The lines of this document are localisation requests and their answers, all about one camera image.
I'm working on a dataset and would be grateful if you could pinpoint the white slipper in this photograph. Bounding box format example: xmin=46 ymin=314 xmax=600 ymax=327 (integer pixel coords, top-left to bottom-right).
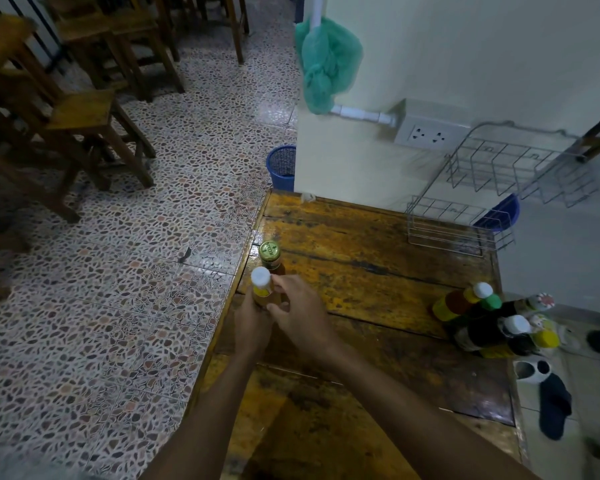
xmin=513 ymin=358 xmax=553 ymax=386

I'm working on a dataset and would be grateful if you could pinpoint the person's right hand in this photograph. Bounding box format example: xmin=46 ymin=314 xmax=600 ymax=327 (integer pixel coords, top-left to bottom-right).
xmin=266 ymin=273 xmax=344 ymax=368

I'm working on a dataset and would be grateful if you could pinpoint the wooden chair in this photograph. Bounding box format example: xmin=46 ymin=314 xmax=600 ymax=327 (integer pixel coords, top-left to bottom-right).
xmin=0 ymin=14 xmax=157 ymax=224

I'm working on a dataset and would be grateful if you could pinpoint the gold-capped sauce bottle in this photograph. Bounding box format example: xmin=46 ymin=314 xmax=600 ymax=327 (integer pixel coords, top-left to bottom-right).
xmin=258 ymin=240 xmax=286 ymax=276

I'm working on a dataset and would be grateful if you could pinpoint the green plastic bag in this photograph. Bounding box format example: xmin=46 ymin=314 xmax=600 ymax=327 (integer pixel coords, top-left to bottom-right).
xmin=294 ymin=17 xmax=364 ymax=116

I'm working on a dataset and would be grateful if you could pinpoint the dark blue sandal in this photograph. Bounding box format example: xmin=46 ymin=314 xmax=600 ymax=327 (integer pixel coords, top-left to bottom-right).
xmin=538 ymin=373 xmax=574 ymax=442

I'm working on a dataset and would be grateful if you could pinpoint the person's right forearm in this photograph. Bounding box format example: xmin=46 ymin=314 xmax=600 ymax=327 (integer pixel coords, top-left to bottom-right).
xmin=324 ymin=345 xmax=538 ymax=480

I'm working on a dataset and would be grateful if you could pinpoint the blue plastic basin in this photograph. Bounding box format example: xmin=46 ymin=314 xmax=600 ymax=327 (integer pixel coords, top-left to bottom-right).
xmin=472 ymin=193 xmax=521 ymax=233

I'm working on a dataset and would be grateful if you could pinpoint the white-capped dark sauce bottle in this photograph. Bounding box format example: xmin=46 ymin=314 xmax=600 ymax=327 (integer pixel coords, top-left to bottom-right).
xmin=453 ymin=315 xmax=533 ymax=353

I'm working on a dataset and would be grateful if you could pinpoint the white plastic pipe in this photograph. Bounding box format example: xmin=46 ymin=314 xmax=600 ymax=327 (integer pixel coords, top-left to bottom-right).
xmin=309 ymin=0 xmax=399 ymax=128

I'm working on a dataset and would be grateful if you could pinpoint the white-capped orange sauce bottle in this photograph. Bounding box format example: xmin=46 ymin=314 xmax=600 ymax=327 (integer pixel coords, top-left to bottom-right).
xmin=250 ymin=266 xmax=284 ymax=309

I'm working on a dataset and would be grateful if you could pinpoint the red-white-capped dark bottle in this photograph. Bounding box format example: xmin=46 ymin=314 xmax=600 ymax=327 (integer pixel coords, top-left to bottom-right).
xmin=497 ymin=293 xmax=556 ymax=319

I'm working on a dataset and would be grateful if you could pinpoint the yellow-capped dark bottle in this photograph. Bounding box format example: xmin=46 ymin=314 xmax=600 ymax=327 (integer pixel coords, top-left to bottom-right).
xmin=479 ymin=328 xmax=561 ymax=360

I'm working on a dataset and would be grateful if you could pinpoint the wooden table leg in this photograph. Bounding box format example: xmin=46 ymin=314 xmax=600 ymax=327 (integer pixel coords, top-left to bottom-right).
xmin=195 ymin=0 xmax=251 ymax=66

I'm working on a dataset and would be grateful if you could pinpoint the white wall power outlet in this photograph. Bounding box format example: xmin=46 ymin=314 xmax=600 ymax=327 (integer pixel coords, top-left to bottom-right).
xmin=393 ymin=99 xmax=472 ymax=153

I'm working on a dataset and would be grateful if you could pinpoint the white-capped yellow-label sauce bottle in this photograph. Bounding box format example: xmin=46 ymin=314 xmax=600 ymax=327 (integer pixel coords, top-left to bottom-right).
xmin=432 ymin=282 xmax=495 ymax=323

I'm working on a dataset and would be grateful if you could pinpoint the person's left hand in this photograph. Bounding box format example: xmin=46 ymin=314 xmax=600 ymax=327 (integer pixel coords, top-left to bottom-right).
xmin=233 ymin=291 xmax=276 ymax=359

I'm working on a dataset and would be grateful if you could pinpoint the person's left forearm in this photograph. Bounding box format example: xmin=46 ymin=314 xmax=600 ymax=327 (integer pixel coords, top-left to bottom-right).
xmin=139 ymin=345 xmax=262 ymax=480

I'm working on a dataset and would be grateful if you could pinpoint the wooden stool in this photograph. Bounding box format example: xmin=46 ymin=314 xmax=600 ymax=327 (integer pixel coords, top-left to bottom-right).
xmin=44 ymin=0 xmax=186 ymax=104

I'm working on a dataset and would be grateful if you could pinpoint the blue mesh wastebasket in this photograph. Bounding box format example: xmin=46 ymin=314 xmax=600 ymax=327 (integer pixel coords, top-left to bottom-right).
xmin=266 ymin=145 xmax=297 ymax=192

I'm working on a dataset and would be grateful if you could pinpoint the metal wire rack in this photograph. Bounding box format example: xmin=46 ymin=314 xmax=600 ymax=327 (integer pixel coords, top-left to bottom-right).
xmin=405 ymin=120 xmax=599 ymax=259

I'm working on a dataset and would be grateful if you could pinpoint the green-capped dark bottle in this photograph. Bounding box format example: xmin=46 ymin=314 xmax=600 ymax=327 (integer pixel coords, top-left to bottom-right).
xmin=450 ymin=293 xmax=504 ymax=340

